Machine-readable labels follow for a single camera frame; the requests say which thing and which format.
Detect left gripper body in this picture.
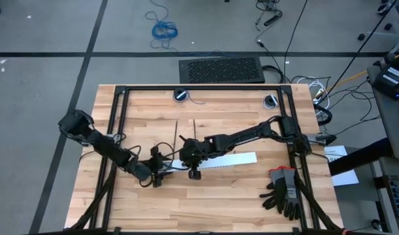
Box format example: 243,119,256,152
148,157,165,189

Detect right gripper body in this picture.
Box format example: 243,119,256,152
178,135,209,170

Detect white duct cover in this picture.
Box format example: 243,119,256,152
168,151,258,170

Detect round black table grommet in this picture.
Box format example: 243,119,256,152
172,87,189,104
262,94,279,110

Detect gray black work glove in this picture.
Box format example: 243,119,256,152
281,166,301,221
259,166,287,212

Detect white paper sheet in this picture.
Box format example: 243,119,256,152
323,145,360,187

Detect black power strip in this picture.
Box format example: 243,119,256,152
263,11,283,27

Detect dark desk crossbar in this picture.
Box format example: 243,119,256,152
328,136,394,177

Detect gray cabinet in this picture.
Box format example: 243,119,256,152
368,156,399,235

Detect gray side desk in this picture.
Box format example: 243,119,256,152
367,63,399,161

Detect black desktop device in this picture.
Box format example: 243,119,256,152
371,63,399,101

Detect gray chair base casters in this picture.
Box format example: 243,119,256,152
357,18,399,43

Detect black looped camera cable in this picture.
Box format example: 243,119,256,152
138,141,177,189

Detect black aluminium table frame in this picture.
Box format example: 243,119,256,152
70,84,345,235

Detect blue coiled floor cable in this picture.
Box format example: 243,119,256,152
144,0,239,58

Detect black cable with plug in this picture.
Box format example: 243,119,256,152
256,39,287,83

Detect white cable bundle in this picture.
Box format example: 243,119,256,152
295,75,330,108

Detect thin long black cable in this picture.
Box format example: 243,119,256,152
283,0,310,83

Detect yellow floor cable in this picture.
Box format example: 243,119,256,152
316,70,370,99

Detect thick taut black cable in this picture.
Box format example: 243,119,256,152
316,0,399,105

